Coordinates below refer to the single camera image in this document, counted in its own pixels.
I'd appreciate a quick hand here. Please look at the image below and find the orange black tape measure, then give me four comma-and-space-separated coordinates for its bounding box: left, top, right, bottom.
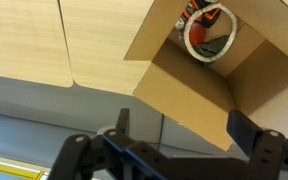
183, 0, 221, 28

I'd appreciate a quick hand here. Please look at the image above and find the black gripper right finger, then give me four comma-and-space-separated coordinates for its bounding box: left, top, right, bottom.
226, 109, 263, 157

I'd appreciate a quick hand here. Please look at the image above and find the white braided rope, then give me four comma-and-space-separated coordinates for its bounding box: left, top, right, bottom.
174, 0, 239, 63

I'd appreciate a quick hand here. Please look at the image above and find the brown cardboard box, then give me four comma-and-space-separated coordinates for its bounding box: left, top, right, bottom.
133, 0, 288, 150

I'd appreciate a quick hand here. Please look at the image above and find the green leafy plush toy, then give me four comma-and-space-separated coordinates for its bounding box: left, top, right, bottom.
189, 23, 228, 57

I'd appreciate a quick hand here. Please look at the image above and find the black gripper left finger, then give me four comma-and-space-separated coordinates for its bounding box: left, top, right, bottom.
116, 108, 130, 135

